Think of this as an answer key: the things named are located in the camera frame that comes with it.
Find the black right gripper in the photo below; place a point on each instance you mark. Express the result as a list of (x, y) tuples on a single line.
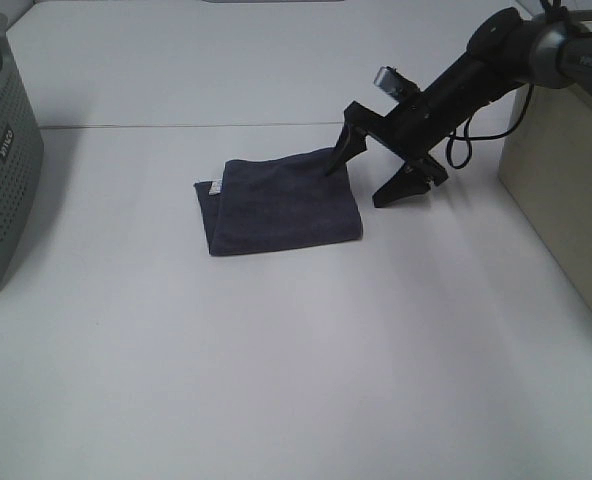
[(415, 126)]

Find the grey perforated plastic basket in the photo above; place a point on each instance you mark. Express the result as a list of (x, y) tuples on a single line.
[(21, 153)]

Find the dark grey towel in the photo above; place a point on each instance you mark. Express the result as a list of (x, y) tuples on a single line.
[(276, 205)]

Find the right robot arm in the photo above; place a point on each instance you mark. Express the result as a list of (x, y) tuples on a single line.
[(552, 50)]

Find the beige plastic bin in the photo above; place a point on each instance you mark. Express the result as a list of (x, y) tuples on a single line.
[(546, 166)]

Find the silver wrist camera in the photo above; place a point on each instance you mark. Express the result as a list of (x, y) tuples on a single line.
[(392, 83)]

